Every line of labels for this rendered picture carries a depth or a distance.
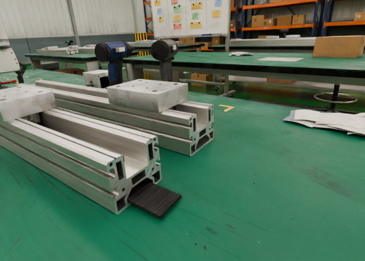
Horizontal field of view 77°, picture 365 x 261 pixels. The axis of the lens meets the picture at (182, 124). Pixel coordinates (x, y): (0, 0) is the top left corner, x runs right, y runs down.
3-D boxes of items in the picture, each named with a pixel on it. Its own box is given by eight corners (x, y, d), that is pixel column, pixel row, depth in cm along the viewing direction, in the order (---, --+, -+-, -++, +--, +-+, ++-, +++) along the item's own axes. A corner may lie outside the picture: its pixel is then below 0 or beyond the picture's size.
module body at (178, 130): (21, 106, 91) (14, 84, 87) (46, 99, 98) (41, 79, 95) (190, 157, 47) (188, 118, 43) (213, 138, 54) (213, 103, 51)
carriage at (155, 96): (110, 114, 57) (106, 87, 54) (142, 102, 65) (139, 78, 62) (159, 125, 48) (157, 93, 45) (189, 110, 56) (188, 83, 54)
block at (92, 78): (82, 94, 103) (77, 73, 100) (104, 89, 111) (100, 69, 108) (94, 97, 97) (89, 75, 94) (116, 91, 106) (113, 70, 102)
